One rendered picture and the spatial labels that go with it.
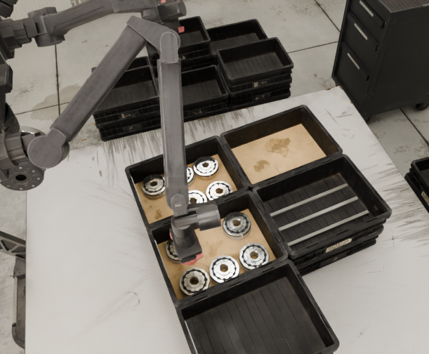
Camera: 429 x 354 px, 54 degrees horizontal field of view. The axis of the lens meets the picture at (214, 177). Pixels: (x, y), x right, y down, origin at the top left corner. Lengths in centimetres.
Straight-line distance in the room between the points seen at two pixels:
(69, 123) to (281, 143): 101
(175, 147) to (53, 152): 29
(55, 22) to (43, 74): 247
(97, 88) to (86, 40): 306
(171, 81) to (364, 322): 105
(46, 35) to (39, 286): 92
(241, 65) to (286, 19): 140
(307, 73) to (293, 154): 175
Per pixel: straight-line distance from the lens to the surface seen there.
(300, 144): 181
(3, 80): 126
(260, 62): 275
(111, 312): 164
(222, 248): 152
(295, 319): 143
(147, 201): 166
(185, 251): 116
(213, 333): 141
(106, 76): 104
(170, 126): 104
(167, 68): 103
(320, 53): 367
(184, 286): 144
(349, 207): 165
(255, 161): 173
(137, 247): 172
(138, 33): 104
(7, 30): 147
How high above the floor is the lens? 218
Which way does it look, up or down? 53 degrees down
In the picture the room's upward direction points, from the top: 6 degrees counter-clockwise
